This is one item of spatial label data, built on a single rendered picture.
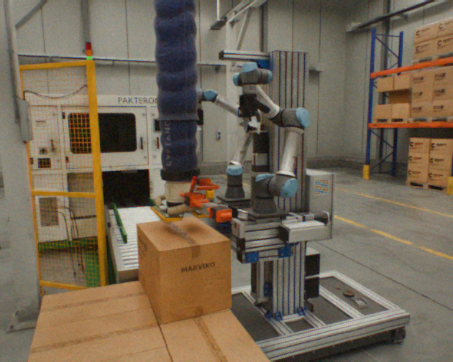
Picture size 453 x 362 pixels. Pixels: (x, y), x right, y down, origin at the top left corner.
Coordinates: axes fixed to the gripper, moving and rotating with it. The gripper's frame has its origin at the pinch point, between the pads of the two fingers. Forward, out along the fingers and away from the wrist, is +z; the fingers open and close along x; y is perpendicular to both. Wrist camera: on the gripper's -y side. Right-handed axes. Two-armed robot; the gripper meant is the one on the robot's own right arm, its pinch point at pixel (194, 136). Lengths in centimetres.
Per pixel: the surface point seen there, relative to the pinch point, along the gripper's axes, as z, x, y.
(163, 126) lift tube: -8, -73, -18
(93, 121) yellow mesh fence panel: -12, 30, -81
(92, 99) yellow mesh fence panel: -29, 30, -81
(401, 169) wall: 121, 740, 637
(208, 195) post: 53, 34, 13
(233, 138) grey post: 10, 282, 66
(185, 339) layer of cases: 95, -116, -8
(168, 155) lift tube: 9, -74, -16
